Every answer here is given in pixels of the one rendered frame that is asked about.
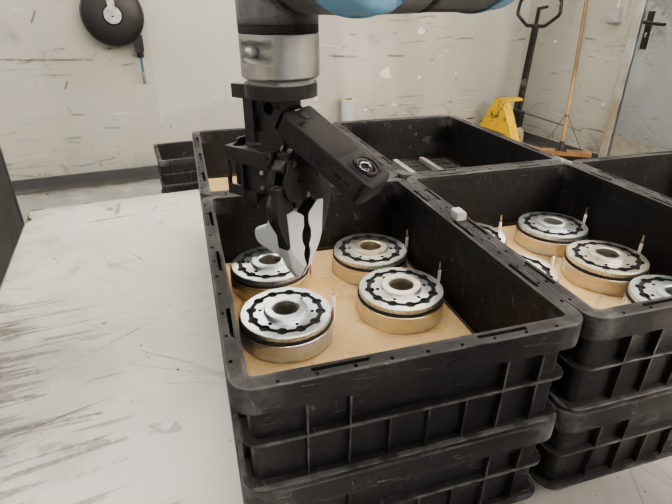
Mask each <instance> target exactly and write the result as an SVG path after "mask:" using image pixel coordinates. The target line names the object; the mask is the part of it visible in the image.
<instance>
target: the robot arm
mask: <svg viewBox="0 0 672 504"><path fill-rule="evenodd" d="M514 1H515V0H235V8H236V20H237V29H238V40H239V52H240V63H241V75H242V77H243V78H245V79H246V80H247V81H245V82H244V83H240V82H234V83H231V93H232V97H236V98H242V101H243V112H244V124H245V135H244V136H241V137H237V138H236V141H235V142H233V143H230V144H226V145H224V147H225V157H226V166H227V175H228V185H229V193H233V194H237V195H240V196H243V199H246V200H250V201H254V202H259V201H262V200H267V205H266V212H267V217H268V222H267V224H264V225H261V226H258V227H257V228H256V229H255V236H256V239H257V241H258V242H259V243H260V244H261V245H263V246H264V247H266V248H268V249H269V250H271V251H272V252H274V253H276V254H277V255H279V256H280V257H282V259H283V261H284V263H285V265H286V267H287V268H288V270H289V271H290V272H291V273H292V274H293V275H294V276H295V277H297V278H300V277H301V276H303V275H304V274H305V273H306V271H307V269H308V267H309V266H310V264H311V262H312V259H313V257H314V254H315V252H316V249H317V247H318V244H319V241H320V238H321V233H322V230H323V229H324V226H325V222H326V217H327V212H328V208H329V202H330V183H331V184H333V185H334V186H335V187H336V188H337V189H338V190H339V191H341V192H342V193H343V194H344V195H345V196H346V197H347V198H349V199H350V200H351V201H352V202H353V203H354V204H357V205H358V204H362V203H364V202H366V201H367V200H369V199H371V198H372V197H374V196H375V195H377V194H379V193H380V191H381V190H382V188H383V187H384V185H385V183H386V182H387V180H388V178H389V175H390V174H389V171H387V170H386V169H385V168H384V167H383V166H381V165H380V164H379V163H378V162H377V161H375V160H374V159H373V158H372V157H371V156H370V155H368V154H367V153H366V152H365V151H364V150H362V149H361V148H360V147H359V146H358V145H356V144H355V143H354V142H353V141H352V140H351V139H349V138H348V137H347V136H346V135H345V134H343V133H342V132H341V131H340V130H339V129H337V128H336V127H335V126H334V125H333V124H331V123H330V122H329V121H328V120H327V119H326V118H324V117H323V116H322V115H321V114H320V113H318V112H317V111H316V110H315V109H314V108H312V107H311V106H305V107H302V106H301V105H300V104H301V100H306V99H311V98H314V97H316V96H317V95H318V86H317V80H315V78H317V77H318V76H319V75H320V55H319V33H318V32H319V16H318V15H338V16H341V17H345V18H352V19H363V18H369V17H373V16H376V15H382V14H413V13H427V12H459V13H463V14H478V13H482V12H486V11H488V10H496V9H500V8H503V7H505V6H507V5H509V4H511V3H512V2H514ZM242 144H245V145H244V146H239V145H242ZM230 160H234V161H235V167H236V177H237V184H236V183H233V181H232V171H231V161H230Z"/></svg>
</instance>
